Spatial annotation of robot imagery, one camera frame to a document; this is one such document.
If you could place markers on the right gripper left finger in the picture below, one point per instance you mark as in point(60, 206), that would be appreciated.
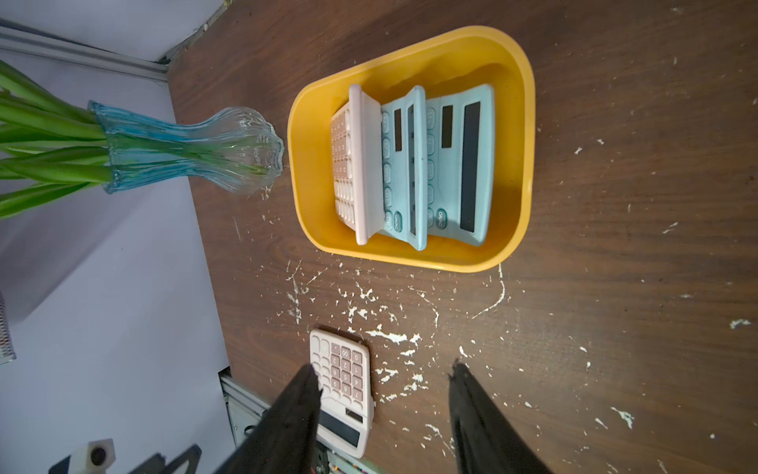
point(285, 439)

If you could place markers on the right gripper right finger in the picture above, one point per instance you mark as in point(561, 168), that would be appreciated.
point(484, 440)

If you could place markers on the pink calculator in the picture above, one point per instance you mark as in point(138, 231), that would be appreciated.
point(343, 374)
point(355, 133)

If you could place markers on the teal calculator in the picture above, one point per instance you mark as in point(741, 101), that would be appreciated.
point(461, 164)
point(403, 153)

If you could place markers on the yellow plastic storage box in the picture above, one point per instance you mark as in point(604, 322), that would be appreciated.
point(449, 63)

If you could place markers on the blue glass vase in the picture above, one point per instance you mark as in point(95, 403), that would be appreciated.
point(236, 149)

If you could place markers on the artificial flower bouquet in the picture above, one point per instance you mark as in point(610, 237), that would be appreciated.
point(60, 149)

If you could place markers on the white mesh wall basket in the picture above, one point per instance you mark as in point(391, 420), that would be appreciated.
point(7, 352)

